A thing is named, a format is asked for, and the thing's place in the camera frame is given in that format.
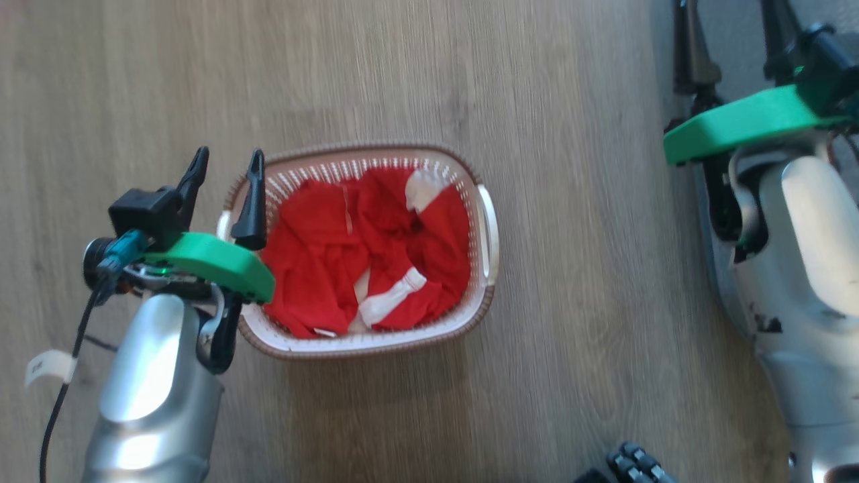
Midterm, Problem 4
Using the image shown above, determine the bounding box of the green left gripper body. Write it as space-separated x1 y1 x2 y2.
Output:
121 231 276 305

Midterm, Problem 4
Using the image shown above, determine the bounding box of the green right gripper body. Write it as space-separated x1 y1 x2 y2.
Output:
662 84 854 167

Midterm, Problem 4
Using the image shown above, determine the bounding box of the white brown-rimmed laundry basket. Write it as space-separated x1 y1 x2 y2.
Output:
216 141 501 360

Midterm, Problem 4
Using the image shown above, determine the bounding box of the red clothing with white trim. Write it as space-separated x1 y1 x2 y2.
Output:
258 166 472 339

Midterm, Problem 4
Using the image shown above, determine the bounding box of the grey sofa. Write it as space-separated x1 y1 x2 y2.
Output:
651 0 859 336

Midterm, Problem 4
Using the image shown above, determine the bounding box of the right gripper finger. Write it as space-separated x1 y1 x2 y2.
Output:
760 0 806 86
673 0 723 96

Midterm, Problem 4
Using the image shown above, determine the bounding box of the black cable with white label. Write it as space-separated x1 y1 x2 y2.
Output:
25 272 121 483

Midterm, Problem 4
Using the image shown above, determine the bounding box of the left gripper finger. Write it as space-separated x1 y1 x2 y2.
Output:
231 149 268 252
176 146 210 233

